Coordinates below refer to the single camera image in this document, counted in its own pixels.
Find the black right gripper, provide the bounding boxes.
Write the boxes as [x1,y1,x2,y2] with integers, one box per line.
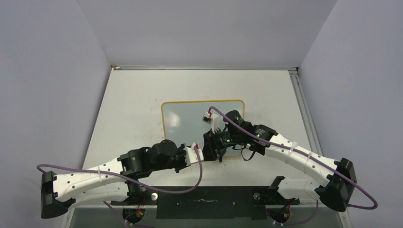
[201,127,242,162]

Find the yellow framed whiteboard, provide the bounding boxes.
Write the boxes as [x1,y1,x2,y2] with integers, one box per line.
[161,99,245,149]

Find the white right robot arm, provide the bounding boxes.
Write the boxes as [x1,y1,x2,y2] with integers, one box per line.
[202,110,357,212]

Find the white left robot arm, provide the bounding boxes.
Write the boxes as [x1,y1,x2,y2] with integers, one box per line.
[37,140,204,219]

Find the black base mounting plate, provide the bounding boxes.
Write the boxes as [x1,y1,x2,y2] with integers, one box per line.
[111,186,300,220]

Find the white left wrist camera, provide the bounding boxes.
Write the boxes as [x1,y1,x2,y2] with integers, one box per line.
[184,143,204,166]

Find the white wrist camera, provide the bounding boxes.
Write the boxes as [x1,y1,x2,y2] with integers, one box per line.
[184,143,204,166]
[202,111,227,133]

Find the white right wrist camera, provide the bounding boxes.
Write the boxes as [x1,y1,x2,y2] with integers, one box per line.
[202,111,227,133]

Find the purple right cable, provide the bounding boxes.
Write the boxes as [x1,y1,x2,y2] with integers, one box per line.
[208,106,378,210]

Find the aluminium rail right side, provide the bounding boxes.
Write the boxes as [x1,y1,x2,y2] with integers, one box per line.
[288,68,323,155]

